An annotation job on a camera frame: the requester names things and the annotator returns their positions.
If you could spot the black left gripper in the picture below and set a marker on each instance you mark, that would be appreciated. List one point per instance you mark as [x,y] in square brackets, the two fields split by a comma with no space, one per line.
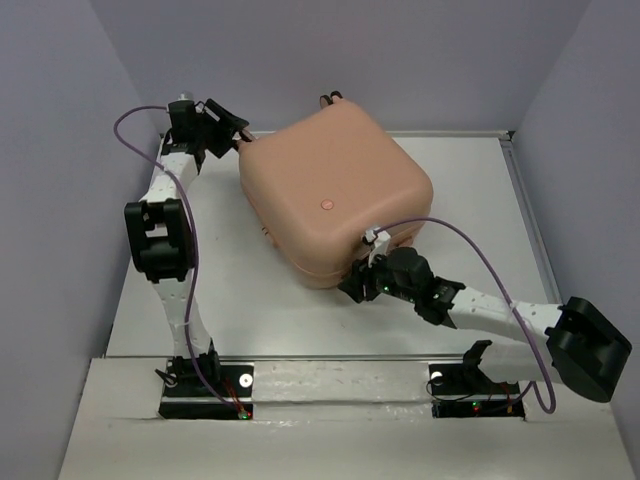
[227,121]

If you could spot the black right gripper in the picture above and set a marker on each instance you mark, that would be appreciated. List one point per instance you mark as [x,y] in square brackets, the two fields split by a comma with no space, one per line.
[353,284]

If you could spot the pink hard-shell suitcase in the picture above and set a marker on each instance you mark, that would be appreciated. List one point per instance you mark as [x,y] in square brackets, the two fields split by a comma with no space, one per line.
[317,185]

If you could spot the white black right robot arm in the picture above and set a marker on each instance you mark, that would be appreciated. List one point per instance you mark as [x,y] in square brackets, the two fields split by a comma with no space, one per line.
[573,343]

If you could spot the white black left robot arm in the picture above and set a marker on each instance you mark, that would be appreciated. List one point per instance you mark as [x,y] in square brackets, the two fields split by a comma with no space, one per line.
[162,234]

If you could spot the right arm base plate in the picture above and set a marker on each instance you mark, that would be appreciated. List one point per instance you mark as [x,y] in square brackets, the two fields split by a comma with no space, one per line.
[460,392]

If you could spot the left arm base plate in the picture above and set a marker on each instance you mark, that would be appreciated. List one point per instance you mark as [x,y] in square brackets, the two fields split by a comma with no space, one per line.
[190,399]

